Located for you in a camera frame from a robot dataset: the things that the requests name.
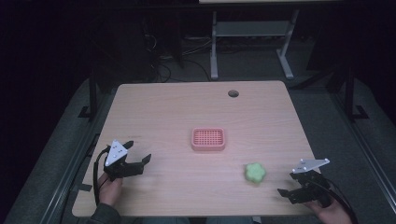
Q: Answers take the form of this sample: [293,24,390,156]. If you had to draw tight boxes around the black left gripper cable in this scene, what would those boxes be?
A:
[92,146,112,206]

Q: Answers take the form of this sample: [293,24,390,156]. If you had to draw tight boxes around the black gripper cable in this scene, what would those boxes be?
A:
[311,178,359,224]
[92,146,112,206]

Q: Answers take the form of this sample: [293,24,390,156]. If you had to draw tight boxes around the person's left hand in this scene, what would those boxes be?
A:
[97,172,123,207]

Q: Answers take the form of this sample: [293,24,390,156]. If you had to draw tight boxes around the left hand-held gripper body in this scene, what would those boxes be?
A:
[103,139,146,183]

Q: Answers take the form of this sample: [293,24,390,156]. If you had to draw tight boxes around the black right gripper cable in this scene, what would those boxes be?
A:
[311,178,359,224]

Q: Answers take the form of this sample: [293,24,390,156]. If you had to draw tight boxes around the person's right hand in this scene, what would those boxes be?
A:
[305,196,355,224]

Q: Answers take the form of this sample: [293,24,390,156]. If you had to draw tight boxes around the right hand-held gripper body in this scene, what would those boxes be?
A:
[289,158,332,209]

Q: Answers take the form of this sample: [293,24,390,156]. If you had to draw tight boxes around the black metal stand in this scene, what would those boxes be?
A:
[343,65,370,123]
[78,68,101,121]

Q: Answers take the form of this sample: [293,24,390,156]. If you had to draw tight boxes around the bundle of floor cables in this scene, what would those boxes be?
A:
[142,33,213,84]

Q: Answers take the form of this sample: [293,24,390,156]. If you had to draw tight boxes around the white metal stand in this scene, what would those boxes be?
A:
[209,8,301,80]

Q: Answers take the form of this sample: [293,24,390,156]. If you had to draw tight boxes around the pink slotted soap dish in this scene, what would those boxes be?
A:
[191,127,227,152]

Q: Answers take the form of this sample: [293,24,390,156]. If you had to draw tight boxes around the green flower-shaped soap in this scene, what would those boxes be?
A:
[244,161,267,184]

